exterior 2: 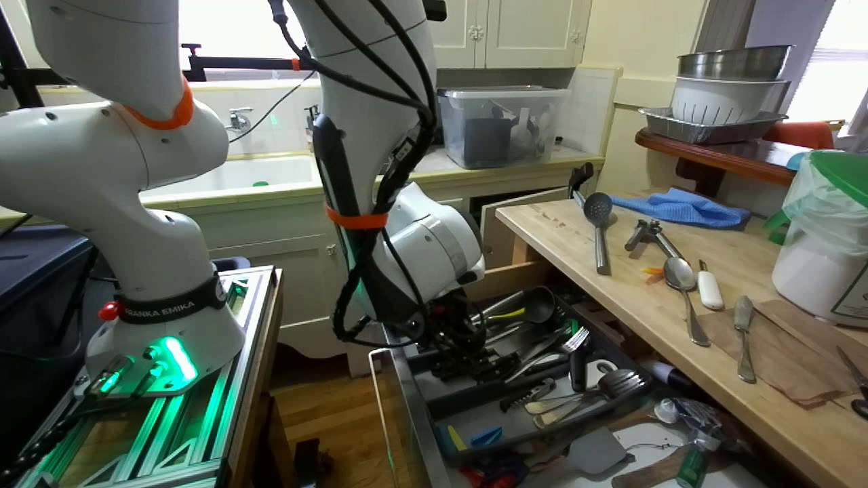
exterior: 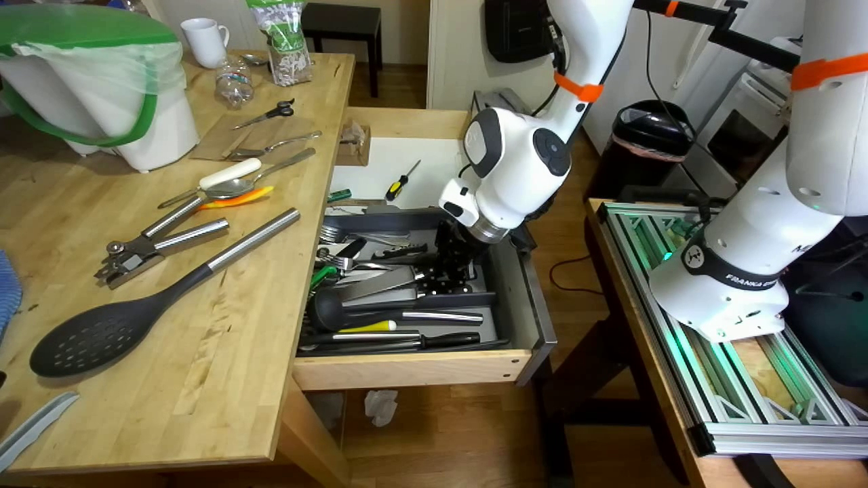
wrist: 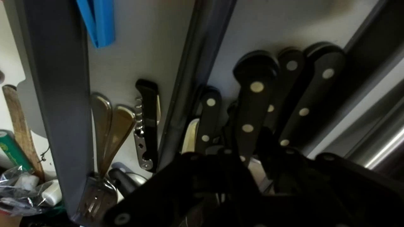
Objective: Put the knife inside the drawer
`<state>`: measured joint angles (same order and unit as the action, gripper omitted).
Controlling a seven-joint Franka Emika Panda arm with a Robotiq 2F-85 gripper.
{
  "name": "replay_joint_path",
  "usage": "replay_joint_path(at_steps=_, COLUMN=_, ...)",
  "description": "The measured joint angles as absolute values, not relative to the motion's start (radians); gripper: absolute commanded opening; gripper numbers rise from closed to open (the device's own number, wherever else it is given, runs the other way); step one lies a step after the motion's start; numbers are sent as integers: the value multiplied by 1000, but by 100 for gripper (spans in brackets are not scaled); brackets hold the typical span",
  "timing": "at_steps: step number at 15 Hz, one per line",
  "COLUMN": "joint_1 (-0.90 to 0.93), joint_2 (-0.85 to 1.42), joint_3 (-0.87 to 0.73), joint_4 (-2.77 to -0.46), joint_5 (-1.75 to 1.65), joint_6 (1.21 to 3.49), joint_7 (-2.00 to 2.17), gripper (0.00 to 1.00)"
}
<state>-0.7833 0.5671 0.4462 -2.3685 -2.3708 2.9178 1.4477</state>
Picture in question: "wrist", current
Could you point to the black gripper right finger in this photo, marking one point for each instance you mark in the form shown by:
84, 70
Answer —
358, 197

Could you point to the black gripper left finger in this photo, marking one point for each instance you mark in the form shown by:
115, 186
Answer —
168, 193

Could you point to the black steel corkscrew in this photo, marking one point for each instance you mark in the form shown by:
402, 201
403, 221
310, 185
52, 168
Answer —
147, 109

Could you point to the clear plastic bag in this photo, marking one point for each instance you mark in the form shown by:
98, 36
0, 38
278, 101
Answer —
26, 190

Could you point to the gray cutlery tray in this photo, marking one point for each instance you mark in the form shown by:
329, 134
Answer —
55, 84

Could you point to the green tube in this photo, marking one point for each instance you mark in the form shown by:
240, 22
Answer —
13, 149

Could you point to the blue clip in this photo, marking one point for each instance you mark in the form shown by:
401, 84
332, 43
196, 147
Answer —
101, 26

